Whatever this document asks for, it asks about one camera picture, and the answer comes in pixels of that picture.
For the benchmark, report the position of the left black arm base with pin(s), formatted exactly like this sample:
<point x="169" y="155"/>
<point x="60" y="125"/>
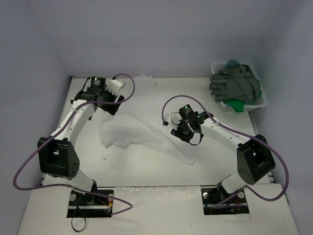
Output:
<point x="83" y="206"/>

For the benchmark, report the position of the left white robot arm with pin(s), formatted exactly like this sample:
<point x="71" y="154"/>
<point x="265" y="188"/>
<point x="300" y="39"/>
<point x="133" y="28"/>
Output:
<point x="58" y="158"/>

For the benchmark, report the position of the white t shirt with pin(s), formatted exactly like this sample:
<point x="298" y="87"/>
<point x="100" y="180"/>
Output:
<point x="138" y="121"/>

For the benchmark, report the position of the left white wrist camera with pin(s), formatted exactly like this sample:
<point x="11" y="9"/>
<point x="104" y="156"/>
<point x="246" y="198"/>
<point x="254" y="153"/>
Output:
<point x="114" y="85"/>

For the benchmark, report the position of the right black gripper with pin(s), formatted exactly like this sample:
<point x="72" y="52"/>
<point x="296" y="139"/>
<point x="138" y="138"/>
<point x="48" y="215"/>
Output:
<point x="180" y="133"/>

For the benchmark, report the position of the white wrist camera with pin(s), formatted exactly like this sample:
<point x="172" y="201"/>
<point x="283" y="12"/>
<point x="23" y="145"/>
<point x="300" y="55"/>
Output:
<point x="114" y="85"/>
<point x="173" y="119"/>

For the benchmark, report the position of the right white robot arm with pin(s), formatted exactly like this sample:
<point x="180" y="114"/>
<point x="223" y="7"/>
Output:
<point x="253" y="159"/>

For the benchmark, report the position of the green t shirt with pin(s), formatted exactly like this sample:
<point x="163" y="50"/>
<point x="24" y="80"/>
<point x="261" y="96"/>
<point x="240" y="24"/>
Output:
<point x="240" y="107"/>

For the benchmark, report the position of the grey t shirt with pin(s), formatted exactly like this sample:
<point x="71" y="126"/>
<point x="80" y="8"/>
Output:
<point x="235" y="83"/>

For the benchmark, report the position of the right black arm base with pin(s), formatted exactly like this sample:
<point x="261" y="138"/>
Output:
<point x="216" y="201"/>

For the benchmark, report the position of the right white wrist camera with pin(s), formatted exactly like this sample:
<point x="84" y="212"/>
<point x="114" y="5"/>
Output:
<point x="173" y="119"/>

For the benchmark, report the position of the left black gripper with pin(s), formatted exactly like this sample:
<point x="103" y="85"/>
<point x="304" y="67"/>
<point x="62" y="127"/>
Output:
<point x="112" y="105"/>

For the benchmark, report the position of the white plastic basket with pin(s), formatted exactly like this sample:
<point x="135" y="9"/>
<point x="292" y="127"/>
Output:
<point x="218" y="66"/>

